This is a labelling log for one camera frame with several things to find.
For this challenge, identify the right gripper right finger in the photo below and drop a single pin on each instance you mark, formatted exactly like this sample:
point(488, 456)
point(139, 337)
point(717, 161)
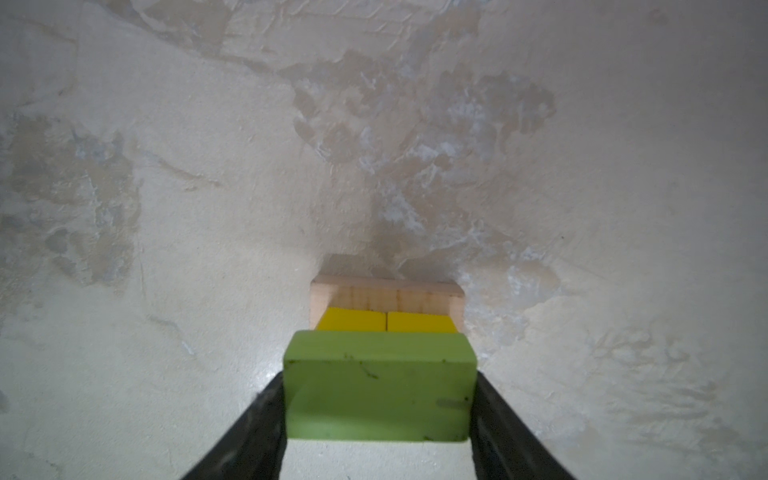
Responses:
point(503, 447)

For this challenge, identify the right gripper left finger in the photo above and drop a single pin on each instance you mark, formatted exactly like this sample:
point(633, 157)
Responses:
point(254, 446)

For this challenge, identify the long green block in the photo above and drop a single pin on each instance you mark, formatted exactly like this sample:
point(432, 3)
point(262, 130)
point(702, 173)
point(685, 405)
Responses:
point(379, 386)

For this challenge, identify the yellow cube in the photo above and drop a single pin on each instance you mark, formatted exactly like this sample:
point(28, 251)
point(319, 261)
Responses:
point(419, 323)
point(341, 319)

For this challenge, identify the natural wood block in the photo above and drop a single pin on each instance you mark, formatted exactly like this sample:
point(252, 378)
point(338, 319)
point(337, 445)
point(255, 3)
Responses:
point(385, 295)

